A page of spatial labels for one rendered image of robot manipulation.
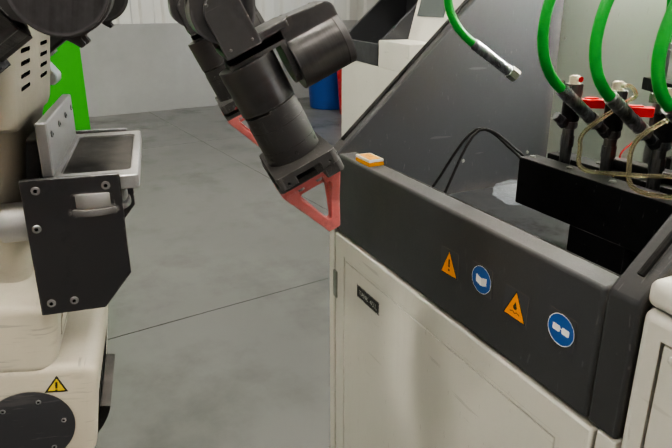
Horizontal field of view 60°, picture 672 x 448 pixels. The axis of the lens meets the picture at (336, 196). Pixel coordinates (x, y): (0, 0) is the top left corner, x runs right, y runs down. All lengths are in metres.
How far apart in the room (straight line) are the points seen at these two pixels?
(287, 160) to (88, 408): 0.43
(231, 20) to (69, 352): 0.48
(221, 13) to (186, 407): 1.63
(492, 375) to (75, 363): 0.53
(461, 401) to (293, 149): 0.50
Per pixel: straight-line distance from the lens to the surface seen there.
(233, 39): 0.54
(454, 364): 0.90
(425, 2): 4.16
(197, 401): 2.05
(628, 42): 1.30
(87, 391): 0.83
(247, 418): 1.96
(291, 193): 0.59
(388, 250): 1.00
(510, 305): 0.77
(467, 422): 0.92
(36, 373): 0.82
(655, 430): 0.67
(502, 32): 1.30
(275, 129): 0.57
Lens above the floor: 1.22
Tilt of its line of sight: 18 degrees down
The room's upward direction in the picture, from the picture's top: straight up
